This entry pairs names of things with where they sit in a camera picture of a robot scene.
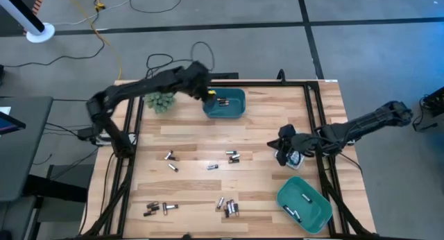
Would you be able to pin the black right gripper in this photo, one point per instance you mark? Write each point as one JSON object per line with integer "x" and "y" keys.
{"x": 301, "y": 144}

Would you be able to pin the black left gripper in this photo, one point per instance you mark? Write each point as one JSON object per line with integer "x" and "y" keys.
{"x": 201, "y": 80}

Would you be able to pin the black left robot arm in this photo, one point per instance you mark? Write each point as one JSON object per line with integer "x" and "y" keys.
{"x": 145, "y": 85}

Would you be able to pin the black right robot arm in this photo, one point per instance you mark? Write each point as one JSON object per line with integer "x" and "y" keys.
{"x": 364, "y": 123}

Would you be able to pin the white grey desk calculator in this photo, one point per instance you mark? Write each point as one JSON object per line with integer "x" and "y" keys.
{"x": 297, "y": 161}

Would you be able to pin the dark blue-teal plastic bin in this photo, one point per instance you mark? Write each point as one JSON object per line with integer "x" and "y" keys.
{"x": 236, "y": 110}

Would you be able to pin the green potted plant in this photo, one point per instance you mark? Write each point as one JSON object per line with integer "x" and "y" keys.
{"x": 161, "y": 103}

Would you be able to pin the light green-teal plastic bin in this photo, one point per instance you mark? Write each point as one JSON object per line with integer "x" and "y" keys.
{"x": 317, "y": 212}

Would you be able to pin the yellow plug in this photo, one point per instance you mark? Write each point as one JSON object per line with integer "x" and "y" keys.
{"x": 100, "y": 6}

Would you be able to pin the black power supply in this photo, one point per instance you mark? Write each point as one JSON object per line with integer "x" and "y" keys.
{"x": 86, "y": 133}

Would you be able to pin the black equipment box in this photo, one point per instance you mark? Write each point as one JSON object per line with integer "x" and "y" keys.
{"x": 435, "y": 101}

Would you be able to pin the black white pole round base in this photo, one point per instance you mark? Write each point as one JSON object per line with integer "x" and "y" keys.
{"x": 40, "y": 33}

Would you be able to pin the black desk base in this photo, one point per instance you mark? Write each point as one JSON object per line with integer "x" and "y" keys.
{"x": 55, "y": 188}

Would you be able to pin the grey desk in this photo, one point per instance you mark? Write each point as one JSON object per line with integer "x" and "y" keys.
{"x": 27, "y": 156}

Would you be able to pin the dark tablet screen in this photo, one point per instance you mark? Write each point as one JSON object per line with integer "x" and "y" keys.
{"x": 8, "y": 123}

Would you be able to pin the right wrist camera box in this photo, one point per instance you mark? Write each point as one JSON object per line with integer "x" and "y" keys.
{"x": 287, "y": 130}

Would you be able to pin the black aluminium table frame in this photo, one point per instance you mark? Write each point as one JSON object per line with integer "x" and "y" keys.
{"x": 260, "y": 84}

